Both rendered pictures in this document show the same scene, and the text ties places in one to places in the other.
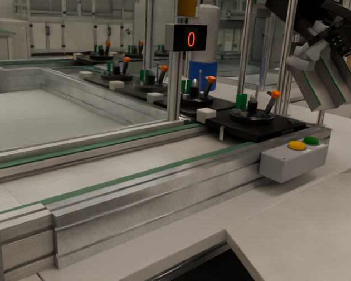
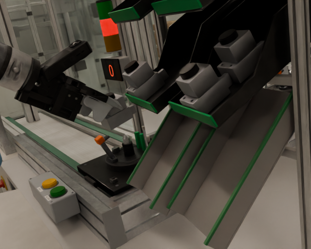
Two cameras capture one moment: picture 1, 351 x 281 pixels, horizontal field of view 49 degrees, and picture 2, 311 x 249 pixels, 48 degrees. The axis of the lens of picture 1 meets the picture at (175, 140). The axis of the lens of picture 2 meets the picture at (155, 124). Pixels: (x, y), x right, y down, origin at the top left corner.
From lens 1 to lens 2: 1.80 m
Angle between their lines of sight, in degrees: 94
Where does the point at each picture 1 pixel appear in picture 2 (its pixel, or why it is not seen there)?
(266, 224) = (11, 202)
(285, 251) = not seen: outside the picture
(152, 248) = (17, 172)
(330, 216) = not seen: outside the picture
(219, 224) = (22, 186)
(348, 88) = (242, 215)
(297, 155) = (33, 185)
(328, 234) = not seen: outside the picture
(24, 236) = not seen: hidden behind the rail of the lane
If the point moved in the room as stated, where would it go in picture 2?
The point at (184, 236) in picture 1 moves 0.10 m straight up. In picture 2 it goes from (19, 178) to (11, 153)
